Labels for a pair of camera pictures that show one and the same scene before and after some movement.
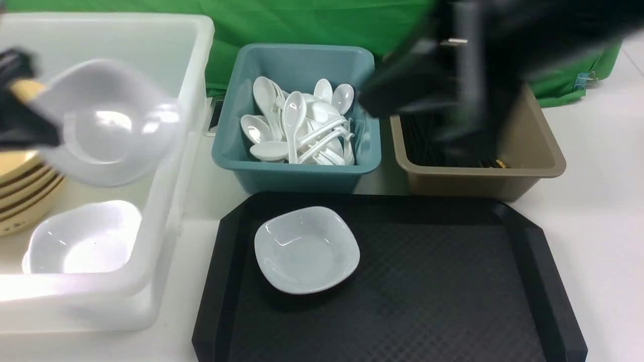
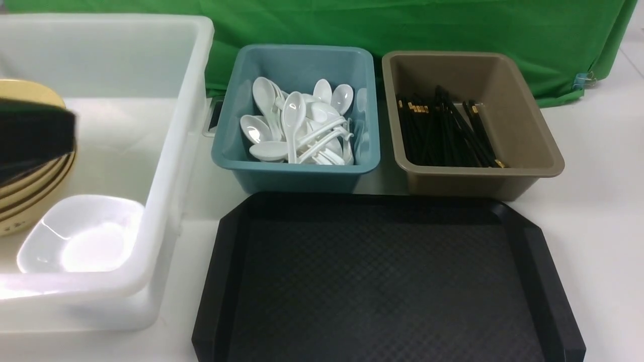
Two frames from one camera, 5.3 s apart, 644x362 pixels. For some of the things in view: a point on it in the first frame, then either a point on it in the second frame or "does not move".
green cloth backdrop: (385, 24) does not move
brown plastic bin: (529, 149) does not move
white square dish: (304, 250) to (84, 234)
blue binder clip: (585, 80) does not move
